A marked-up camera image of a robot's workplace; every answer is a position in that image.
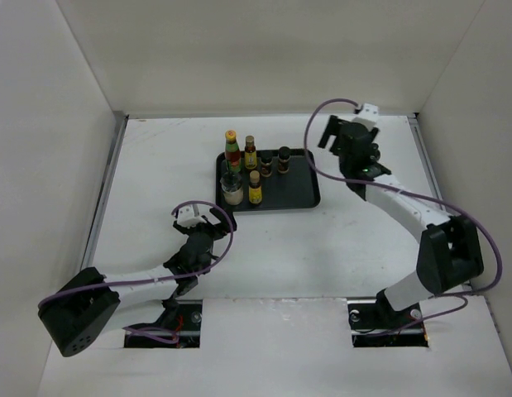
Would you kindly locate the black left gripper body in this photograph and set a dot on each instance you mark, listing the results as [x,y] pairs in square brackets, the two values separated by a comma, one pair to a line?
[213,234]

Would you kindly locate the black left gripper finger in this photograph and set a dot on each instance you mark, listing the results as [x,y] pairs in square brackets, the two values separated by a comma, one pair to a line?
[226,220]
[181,229]

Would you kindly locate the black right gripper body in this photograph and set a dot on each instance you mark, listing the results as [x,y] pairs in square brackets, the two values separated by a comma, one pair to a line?
[335,149]

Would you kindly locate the glass pepper grinder black top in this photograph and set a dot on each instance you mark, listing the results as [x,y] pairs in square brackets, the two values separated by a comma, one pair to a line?
[231,183]

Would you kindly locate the brown spice jar black lid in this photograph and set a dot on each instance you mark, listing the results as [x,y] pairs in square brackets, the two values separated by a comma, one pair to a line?
[284,154]

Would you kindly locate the red chili sauce bottle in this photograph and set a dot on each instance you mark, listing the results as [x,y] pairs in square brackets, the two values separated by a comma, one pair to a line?
[232,152]

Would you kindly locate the amber sauce bottle yellow label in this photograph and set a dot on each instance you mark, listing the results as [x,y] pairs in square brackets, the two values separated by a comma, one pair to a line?
[250,155]

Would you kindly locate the dark label spice jar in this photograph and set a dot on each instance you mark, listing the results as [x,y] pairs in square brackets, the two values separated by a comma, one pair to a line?
[266,164]

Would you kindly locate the white salt grinder black top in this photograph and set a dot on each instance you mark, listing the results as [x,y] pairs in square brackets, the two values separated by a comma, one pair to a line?
[374,153]

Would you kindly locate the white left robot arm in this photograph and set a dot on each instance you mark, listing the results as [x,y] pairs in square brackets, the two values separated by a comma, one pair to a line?
[145,303]

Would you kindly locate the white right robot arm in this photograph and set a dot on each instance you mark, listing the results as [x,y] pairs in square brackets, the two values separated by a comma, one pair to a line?
[449,249]

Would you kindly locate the black rectangular tray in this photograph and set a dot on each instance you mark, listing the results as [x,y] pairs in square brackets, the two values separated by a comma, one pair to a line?
[297,189]

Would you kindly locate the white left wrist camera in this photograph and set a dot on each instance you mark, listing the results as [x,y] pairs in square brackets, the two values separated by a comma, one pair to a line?
[188,216]

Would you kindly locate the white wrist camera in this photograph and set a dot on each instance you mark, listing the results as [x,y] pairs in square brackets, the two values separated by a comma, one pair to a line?
[367,115]
[188,216]

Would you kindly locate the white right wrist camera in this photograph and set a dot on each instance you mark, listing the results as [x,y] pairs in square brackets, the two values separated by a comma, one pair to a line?
[367,115]

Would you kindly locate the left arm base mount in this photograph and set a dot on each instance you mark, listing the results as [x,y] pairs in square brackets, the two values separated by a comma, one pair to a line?
[178,327]

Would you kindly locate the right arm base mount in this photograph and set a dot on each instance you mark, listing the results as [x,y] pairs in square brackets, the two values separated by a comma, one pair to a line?
[370,328]

